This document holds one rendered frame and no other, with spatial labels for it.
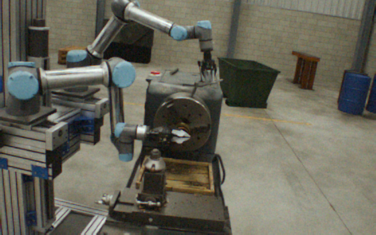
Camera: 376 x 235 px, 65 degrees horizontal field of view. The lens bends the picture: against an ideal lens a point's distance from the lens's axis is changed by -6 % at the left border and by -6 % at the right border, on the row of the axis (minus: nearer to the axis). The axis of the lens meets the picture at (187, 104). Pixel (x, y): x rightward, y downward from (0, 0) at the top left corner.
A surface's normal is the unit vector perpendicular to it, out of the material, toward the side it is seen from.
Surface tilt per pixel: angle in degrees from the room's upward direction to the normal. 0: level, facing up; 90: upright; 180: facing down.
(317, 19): 90
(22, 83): 91
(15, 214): 90
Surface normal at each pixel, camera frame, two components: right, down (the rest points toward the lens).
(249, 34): -0.03, 0.26
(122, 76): 0.59, 0.27
